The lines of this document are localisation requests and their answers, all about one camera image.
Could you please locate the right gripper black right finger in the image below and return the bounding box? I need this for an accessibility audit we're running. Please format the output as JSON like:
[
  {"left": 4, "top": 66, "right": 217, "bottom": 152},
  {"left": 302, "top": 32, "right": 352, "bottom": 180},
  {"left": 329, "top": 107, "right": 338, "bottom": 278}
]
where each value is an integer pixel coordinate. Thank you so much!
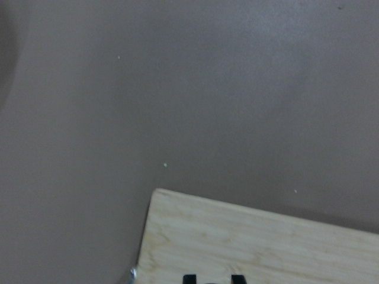
[{"left": 231, "top": 275, "right": 247, "bottom": 284}]

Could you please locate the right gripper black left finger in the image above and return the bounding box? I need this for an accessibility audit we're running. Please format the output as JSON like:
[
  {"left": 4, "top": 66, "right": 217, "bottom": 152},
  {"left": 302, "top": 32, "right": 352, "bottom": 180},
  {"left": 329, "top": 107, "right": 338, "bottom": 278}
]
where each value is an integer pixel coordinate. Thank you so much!
[{"left": 182, "top": 274, "right": 197, "bottom": 284}]

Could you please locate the wooden cutting board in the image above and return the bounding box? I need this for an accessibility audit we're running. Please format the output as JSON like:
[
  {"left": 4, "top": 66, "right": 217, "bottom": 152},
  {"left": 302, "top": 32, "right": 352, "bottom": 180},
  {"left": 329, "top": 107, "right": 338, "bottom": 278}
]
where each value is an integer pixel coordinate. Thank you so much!
[{"left": 136, "top": 189, "right": 378, "bottom": 283}]

